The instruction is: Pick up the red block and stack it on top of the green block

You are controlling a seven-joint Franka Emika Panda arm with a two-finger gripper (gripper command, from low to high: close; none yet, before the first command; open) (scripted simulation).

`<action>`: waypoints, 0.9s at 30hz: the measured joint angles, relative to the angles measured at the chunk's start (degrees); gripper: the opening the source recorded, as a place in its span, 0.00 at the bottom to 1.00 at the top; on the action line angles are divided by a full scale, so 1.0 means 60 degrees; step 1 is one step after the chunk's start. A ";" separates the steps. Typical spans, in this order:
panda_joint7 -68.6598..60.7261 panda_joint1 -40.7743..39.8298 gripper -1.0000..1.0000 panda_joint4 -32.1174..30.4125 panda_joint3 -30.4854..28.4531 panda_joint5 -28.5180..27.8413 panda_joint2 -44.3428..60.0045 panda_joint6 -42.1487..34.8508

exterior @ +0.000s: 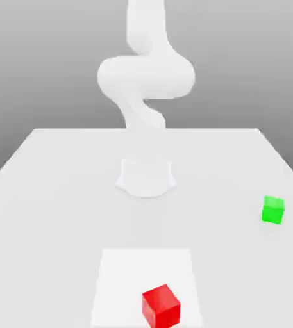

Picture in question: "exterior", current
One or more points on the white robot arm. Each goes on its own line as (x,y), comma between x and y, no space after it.
(146,77)

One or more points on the small green cube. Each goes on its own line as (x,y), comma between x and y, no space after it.
(272,210)

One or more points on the small red cube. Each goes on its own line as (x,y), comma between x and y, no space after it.
(160,307)

